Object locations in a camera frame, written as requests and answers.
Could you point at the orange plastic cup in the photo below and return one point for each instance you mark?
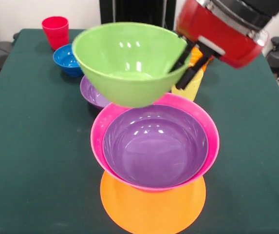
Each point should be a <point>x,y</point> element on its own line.
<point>195,54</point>

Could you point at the dark green tablecloth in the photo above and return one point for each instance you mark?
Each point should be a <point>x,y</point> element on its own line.
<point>32,158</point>

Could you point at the light green plastic bowl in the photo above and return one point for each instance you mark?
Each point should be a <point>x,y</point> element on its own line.
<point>119,61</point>

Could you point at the large orange plastic bowl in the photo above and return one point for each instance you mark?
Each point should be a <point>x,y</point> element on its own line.
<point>154,212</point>

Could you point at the blue plastic bowl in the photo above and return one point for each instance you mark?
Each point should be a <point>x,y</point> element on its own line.
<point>66,61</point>

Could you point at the yellow plastic cup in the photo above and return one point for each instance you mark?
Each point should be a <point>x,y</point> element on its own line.
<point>192,89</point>

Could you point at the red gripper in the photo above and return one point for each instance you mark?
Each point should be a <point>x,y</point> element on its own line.
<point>202,22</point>

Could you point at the red plastic cup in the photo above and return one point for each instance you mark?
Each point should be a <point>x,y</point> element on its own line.
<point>55,34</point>

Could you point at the large pink plastic bowl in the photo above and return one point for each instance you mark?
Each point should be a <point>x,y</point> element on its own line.
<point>100,126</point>

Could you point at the purple plastic bowl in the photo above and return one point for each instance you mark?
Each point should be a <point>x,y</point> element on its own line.
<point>141,151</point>
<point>93,97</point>

